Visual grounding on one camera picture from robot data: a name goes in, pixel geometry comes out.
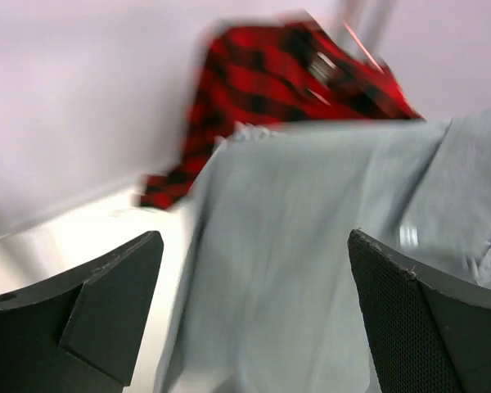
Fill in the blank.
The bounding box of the pink wire hanger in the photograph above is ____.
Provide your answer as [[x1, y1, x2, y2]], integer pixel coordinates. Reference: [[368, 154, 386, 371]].
[[342, 20, 384, 74]]

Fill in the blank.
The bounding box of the grey shirt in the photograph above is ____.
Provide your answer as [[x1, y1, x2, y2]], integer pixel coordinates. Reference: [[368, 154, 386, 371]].
[[155, 109, 491, 392]]

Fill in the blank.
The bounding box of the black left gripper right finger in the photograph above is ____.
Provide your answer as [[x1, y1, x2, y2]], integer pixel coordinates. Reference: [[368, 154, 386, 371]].
[[348, 229, 491, 393]]

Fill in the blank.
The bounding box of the white and silver clothes rack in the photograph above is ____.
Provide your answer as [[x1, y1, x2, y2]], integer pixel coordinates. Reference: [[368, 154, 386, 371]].
[[340, 0, 399, 54]]

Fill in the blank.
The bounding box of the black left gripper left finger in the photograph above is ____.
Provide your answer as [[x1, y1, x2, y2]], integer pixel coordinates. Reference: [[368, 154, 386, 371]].
[[0, 231, 164, 393]]

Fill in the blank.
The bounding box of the red black plaid shirt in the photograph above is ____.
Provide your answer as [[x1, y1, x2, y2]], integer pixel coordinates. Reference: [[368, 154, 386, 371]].
[[137, 17, 418, 210]]

